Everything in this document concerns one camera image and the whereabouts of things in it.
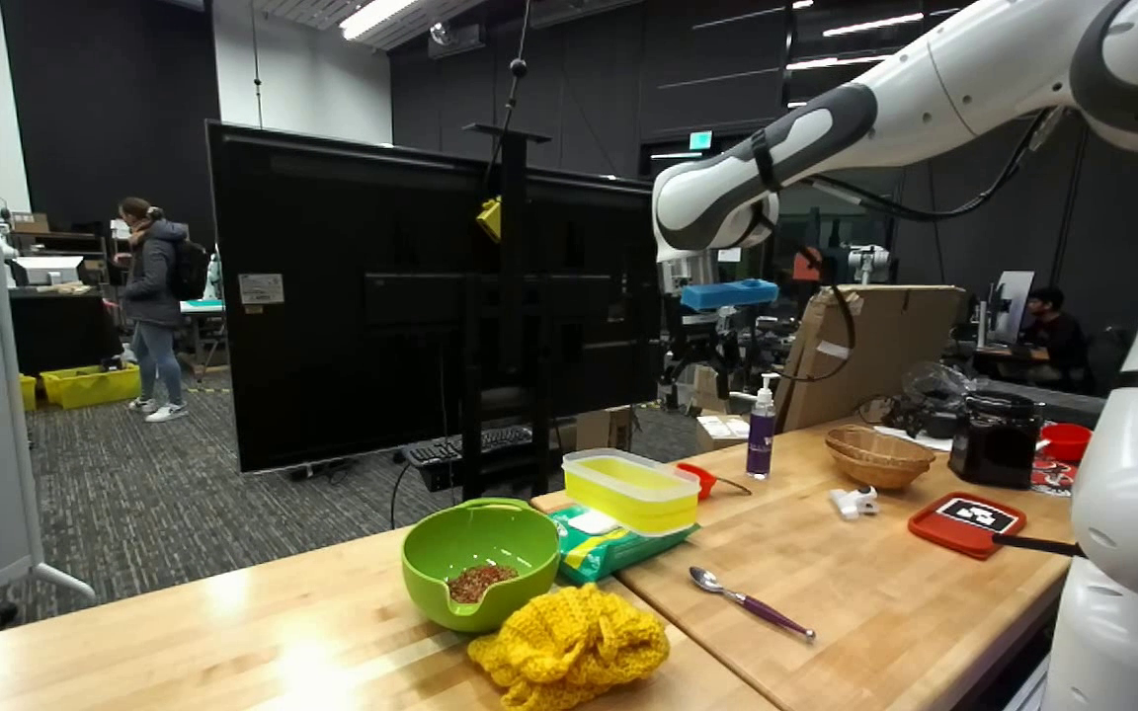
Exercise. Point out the brown food in bowl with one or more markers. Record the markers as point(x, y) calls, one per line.
point(480, 578)

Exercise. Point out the yellow sticky note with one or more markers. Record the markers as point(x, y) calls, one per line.
point(492, 220)

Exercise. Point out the standing person with backpack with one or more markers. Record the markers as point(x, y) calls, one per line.
point(156, 296)

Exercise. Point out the green wipes packet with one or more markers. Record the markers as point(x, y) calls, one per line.
point(603, 549)

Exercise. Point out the translucent yellow plastic bowl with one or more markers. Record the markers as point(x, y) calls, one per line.
point(630, 492)

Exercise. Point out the yellow floor bin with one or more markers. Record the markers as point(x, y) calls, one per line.
point(89, 384)

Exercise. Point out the small cardboard box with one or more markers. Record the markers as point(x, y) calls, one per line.
point(603, 428)

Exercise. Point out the small white crumpled object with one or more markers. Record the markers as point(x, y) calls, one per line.
point(856, 504)

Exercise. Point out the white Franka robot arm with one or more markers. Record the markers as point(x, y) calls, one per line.
point(936, 80)

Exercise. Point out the purple sanitizer pump bottle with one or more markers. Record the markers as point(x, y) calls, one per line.
point(761, 438)

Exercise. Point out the green bowl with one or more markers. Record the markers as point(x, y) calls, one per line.
point(475, 545)

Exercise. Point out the yellow knitted cloth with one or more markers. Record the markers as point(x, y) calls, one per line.
point(569, 644)

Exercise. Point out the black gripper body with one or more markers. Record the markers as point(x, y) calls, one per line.
point(744, 338)

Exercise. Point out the red measuring cup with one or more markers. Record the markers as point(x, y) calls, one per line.
point(703, 476)

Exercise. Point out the large black monitor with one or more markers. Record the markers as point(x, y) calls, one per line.
point(331, 303)

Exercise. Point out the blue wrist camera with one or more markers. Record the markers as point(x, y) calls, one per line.
point(727, 292)

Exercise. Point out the red tray black label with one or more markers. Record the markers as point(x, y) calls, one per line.
point(965, 523)

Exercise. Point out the seated person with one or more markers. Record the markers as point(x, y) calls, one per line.
point(1058, 340)

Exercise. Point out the large cardboard box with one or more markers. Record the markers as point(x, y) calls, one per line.
point(886, 350)

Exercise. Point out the black monitor stand pole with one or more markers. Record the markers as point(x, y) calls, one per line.
point(513, 329)

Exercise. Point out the wicker basket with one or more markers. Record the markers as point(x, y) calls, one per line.
point(879, 454)

